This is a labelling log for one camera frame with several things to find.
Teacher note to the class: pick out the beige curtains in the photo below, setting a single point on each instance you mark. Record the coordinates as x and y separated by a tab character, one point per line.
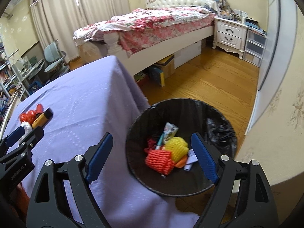
59	19

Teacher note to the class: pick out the blue bin under desk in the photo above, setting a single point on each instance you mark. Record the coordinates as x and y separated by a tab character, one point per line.
36	85

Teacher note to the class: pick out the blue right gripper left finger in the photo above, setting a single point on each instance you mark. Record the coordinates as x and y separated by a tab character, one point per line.
96	156

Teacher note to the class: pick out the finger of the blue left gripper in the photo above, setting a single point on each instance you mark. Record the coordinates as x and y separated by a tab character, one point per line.
13	137
31	140

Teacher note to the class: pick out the purple tablecloth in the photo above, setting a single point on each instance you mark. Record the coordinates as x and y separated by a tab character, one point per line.
88	102

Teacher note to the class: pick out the black trash bin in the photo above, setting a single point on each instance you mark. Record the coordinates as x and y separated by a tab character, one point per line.
189	116

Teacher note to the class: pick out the cardboard box under bed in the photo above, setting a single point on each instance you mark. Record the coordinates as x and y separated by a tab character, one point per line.
166	65

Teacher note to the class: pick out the white desk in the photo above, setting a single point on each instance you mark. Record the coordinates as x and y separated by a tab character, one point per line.
27	73

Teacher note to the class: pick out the bookshelf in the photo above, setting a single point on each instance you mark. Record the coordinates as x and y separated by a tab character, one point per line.
12	89

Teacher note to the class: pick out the white round wad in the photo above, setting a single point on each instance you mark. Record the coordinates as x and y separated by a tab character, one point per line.
27	127

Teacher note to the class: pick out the red thread spool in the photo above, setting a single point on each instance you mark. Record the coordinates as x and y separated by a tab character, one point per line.
39	110

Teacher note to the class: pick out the printed snack wrapper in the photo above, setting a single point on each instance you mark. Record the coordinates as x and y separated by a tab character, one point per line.
170	131

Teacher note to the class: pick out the white sliding wardrobe door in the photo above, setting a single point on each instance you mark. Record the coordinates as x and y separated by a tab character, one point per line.
281	37

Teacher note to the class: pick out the pink floral quilt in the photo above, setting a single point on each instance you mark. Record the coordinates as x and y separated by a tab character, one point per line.
144	28

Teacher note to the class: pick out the dark red ribbon bundle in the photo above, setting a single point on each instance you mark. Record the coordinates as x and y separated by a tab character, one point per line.
151	145

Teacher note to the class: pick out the blue grey desk chair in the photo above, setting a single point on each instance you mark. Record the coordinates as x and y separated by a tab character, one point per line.
55	59

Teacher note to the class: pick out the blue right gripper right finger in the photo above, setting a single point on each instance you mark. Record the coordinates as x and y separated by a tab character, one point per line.
204	154

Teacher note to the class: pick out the white box under bed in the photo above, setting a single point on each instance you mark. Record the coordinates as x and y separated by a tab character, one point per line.
186	54

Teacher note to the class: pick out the orange foam fruit net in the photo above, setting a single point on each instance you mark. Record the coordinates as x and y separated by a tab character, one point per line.
160	161

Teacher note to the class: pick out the white nightstand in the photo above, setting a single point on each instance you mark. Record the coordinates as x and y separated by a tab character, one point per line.
230	36

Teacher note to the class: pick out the white tissue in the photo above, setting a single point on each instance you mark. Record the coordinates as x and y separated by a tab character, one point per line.
190	160

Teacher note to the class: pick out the teal white tube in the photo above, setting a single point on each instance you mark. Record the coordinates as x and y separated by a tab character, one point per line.
160	142

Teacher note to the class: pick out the black bin liner bag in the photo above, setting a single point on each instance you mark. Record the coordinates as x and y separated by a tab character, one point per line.
220	134

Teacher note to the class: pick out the yellow foam fruit net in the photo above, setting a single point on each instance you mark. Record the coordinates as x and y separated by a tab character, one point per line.
178	148

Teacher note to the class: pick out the red plastic bag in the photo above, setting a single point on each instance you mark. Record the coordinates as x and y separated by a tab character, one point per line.
29	117

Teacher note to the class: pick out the air conditioner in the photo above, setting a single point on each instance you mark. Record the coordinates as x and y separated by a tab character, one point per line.
8	16

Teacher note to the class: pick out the blue yellow box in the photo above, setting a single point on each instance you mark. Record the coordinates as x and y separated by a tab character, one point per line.
156	74

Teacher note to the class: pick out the yellow bottle black cap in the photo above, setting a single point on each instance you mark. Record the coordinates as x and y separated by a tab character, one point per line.
43	118

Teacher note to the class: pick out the white bed frame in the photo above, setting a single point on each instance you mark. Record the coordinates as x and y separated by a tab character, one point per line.
137	62

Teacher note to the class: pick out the clear plastic drawer unit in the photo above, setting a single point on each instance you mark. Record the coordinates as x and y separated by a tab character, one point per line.
255	46

